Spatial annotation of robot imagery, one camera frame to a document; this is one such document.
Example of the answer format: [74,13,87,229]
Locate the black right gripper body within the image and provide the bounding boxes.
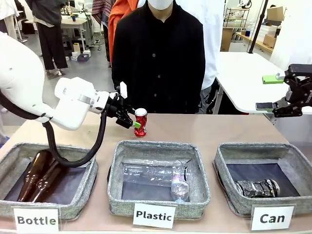
[286,81,312,108]

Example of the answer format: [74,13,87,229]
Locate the wooden workbench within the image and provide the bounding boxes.
[235,31,275,53]

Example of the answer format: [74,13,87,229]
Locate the grey basket labelled Plastic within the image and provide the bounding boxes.
[107,140,212,220]

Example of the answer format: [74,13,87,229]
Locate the white Can label sign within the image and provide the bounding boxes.
[250,206,294,231]

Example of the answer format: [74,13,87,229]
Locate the person in white shirt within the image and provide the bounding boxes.
[0,0,20,41]

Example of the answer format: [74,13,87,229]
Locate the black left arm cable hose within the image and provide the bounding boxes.
[0,90,108,168]

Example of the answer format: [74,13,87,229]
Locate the metal wire shelf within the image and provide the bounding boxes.
[223,7,251,29]

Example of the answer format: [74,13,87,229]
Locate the black stand pole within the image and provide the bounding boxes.
[247,0,269,54]

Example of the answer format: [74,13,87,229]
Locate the person in grey top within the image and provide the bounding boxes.
[25,0,69,76]

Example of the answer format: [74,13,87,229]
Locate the brown glass bottle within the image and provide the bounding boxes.
[17,149,54,202]
[33,161,64,203]

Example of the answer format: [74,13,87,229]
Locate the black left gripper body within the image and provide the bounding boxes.
[104,91,132,120]

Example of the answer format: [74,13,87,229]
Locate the large white table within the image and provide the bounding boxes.
[215,51,312,115]

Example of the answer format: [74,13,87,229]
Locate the white face mask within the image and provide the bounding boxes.
[148,0,174,10]

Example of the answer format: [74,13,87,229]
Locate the person in orange jacket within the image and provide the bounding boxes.
[108,0,145,64]

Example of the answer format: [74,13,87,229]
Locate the grey basket labelled Can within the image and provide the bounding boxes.
[213,142,312,216]

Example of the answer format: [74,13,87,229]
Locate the cardboard box on shelf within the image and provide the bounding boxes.
[267,6,285,22]

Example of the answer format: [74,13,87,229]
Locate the small blue-capped plastic bottle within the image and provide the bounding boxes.
[170,179,190,204]

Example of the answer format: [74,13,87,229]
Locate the large clear plastic bottle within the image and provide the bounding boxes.
[122,159,193,184]

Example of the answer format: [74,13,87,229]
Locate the white background work table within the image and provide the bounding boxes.
[24,15,89,52]

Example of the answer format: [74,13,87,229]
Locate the red crushed can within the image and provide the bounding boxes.
[134,108,148,137]

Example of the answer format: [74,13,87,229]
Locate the white Plastic label sign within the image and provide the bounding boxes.
[133,202,176,229]

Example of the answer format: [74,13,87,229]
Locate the person in black shirt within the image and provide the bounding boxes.
[111,0,205,115]

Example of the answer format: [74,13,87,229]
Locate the grey basket labelled Bottle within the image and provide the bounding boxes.
[0,142,99,220]

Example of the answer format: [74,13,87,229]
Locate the large cardboard box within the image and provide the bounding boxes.
[220,28,235,52]

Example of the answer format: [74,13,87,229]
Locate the white Bottle label sign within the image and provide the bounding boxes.
[13,207,60,234]

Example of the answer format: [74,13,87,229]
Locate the person in white coat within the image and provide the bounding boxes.
[175,0,226,114]

